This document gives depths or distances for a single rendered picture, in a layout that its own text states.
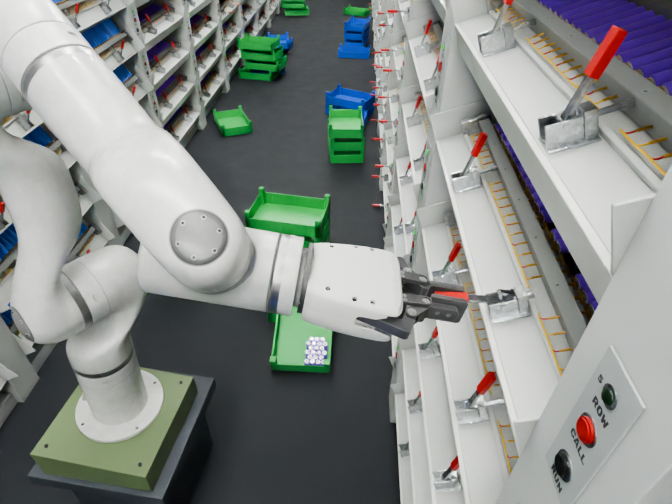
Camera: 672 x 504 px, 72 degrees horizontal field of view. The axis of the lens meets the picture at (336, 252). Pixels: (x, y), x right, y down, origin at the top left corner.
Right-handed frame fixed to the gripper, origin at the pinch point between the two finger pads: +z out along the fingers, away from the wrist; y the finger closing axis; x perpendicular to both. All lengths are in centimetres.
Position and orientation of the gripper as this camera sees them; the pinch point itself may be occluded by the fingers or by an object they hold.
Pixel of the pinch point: (443, 301)
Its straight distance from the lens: 51.9
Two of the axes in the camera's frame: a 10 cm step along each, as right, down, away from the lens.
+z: 9.8, 1.7, 0.8
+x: 1.8, -7.6, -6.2
